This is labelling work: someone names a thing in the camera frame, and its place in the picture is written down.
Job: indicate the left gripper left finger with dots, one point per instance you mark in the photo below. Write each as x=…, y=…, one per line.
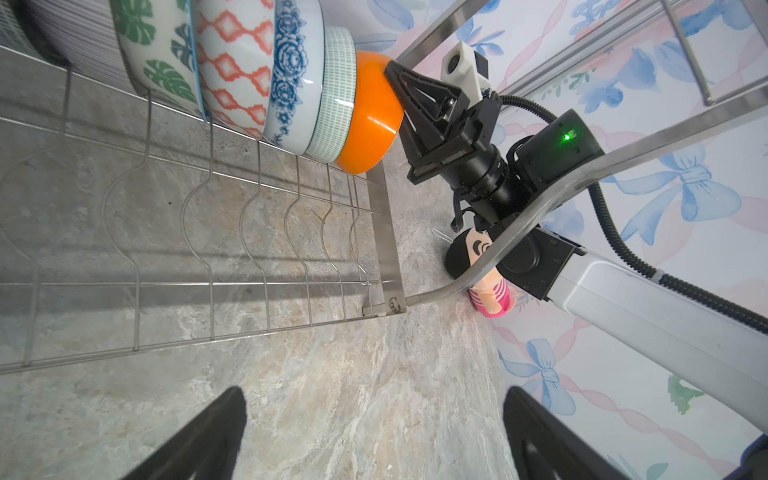
x=205, y=448

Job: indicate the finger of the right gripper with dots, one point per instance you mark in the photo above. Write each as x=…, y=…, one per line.
x=431, y=108

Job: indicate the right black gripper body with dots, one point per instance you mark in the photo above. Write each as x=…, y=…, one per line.
x=472, y=165

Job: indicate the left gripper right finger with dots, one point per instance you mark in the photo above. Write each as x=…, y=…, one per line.
x=542, y=447

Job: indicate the white orange bowl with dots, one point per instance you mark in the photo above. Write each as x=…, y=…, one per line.
x=376, y=119

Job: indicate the pale green bowl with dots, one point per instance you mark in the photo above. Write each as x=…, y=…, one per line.
x=338, y=96

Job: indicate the blue white patterned bowl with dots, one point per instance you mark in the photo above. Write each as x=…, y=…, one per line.
x=297, y=75

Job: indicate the blue mesh pattern bowl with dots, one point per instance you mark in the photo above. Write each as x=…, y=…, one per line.
x=234, y=52

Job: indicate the stainless steel dish rack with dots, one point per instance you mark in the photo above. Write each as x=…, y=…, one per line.
x=128, y=226

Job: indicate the green leaf pattern bowl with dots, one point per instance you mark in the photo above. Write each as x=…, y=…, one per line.
x=157, y=40

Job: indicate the pink purple glass bowl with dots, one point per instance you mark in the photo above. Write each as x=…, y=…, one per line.
x=83, y=31

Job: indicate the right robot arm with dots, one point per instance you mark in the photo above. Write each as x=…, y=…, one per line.
x=531, y=179

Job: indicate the plush doll pink shirt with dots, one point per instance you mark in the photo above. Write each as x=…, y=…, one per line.
x=491, y=295

